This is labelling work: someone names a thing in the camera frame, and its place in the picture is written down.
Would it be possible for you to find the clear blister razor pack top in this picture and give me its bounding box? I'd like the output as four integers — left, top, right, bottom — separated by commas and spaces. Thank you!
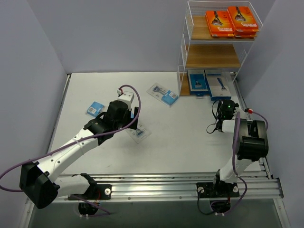
147, 83, 179, 107

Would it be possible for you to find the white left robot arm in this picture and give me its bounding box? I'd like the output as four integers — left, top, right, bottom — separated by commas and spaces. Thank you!
19, 100, 141, 209

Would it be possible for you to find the grey blue Harry's box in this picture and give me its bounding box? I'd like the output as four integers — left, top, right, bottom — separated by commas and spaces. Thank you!
187, 69, 209, 96

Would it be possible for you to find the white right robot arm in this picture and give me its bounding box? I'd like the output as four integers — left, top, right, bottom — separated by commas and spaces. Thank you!
196, 100, 269, 199

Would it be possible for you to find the Harry's box white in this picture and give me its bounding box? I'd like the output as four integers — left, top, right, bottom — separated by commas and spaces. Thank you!
206, 73, 231, 101

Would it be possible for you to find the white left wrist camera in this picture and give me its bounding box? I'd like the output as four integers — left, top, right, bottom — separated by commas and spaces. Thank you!
117, 89, 134, 109

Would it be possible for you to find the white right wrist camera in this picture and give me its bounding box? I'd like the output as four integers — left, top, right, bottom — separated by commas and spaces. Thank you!
233, 104, 251, 120

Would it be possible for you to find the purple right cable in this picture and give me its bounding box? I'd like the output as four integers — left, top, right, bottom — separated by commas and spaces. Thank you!
228, 110, 269, 214

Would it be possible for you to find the white wire wooden shelf rack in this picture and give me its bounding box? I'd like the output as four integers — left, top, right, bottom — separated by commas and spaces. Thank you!
177, 0, 263, 96

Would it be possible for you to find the orange Gillette box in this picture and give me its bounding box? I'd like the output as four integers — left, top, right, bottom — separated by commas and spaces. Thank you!
227, 6, 259, 34
205, 10, 234, 38
234, 31, 257, 38

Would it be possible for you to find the clear blister razor pack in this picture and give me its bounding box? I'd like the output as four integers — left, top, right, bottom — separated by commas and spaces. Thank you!
86, 101, 105, 117
126, 122, 152, 143
147, 83, 179, 107

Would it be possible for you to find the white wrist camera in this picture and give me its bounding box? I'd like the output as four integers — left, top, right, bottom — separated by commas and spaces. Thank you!
117, 89, 134, 109
233, 104, 251, 120

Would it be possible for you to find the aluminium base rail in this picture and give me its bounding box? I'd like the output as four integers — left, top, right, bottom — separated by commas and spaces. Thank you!
53, 172, 283, 202

